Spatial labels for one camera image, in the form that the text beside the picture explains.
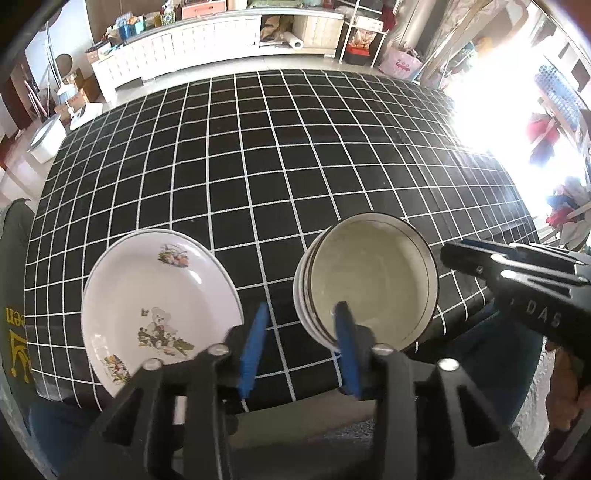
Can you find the white paper roll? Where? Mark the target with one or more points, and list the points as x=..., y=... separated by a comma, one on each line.
x=290, y=41

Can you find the pink bag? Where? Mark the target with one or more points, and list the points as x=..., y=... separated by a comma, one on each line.
x=400, y=64

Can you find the red box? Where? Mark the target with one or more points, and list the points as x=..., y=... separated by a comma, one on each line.
x=203, y=9

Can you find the long white low cabinet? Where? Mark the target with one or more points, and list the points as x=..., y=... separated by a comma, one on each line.
x=184, y=41

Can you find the dark green printed cloth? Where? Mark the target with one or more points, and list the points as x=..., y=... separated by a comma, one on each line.
x=16, y=295

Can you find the plain white bowl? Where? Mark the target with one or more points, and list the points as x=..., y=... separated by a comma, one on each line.
x=303, y=295

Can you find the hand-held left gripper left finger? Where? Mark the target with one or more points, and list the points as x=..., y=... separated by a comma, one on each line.
x=252, y=350

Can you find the white metal shelf rack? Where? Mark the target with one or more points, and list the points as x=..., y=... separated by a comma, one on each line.
x=364, y=27

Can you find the grey patterned carpet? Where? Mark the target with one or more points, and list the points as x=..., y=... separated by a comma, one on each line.
x=531, y=415

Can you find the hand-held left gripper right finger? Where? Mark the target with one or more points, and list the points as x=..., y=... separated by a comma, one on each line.
x=348, y=350

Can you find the large patterned cream bowl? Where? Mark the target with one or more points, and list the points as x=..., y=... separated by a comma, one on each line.
x=369, y=277

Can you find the person's right hand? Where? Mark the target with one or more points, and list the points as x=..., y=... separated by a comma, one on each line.
x=572, y=392

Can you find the red hanging garment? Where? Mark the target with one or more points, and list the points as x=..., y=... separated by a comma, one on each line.
x=545, y=136

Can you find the white plastic bin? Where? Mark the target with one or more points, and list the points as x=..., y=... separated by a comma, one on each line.
x=46, y=138

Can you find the black white checked tablecloth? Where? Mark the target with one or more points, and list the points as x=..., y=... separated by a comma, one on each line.
x=286, y=157

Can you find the white plate with bear print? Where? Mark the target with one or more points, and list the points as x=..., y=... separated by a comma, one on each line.
x=138, y=286

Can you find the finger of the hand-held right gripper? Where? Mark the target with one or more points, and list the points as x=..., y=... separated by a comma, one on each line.
x=480, y=263

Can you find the person's blue trousers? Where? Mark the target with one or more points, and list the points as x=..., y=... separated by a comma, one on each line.
x=498, y=350

